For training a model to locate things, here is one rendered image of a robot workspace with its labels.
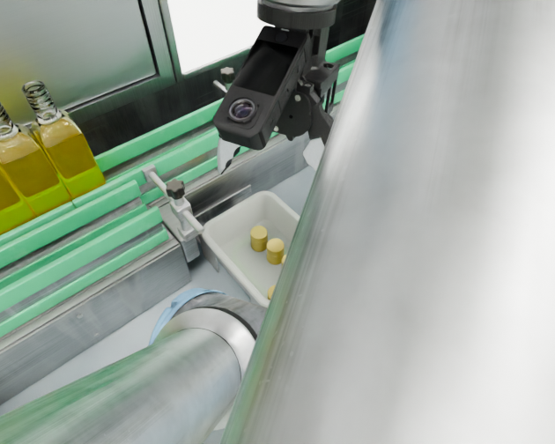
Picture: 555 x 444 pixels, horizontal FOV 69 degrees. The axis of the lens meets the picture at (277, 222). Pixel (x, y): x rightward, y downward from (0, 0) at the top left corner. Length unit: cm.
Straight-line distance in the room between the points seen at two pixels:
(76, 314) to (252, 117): 48
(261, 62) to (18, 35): 47
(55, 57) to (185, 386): 61
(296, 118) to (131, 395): 28
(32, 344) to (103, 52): 49
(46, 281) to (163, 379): 41
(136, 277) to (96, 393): 48
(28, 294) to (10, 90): 32
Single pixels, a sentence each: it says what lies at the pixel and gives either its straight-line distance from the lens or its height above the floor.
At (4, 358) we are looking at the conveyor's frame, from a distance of 74.
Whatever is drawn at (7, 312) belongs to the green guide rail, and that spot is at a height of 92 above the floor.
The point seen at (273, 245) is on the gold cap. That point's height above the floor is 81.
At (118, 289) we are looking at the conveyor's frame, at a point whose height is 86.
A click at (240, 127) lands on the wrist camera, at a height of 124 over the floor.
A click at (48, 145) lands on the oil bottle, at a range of 66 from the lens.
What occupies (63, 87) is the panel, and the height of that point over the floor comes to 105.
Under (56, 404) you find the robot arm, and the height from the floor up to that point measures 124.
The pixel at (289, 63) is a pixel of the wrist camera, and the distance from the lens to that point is 37.
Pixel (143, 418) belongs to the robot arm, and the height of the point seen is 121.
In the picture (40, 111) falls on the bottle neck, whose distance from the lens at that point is 65.
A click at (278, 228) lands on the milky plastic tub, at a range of 85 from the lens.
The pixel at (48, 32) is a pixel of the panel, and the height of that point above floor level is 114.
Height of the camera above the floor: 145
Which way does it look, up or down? 52 degrees down
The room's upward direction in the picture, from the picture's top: straight up
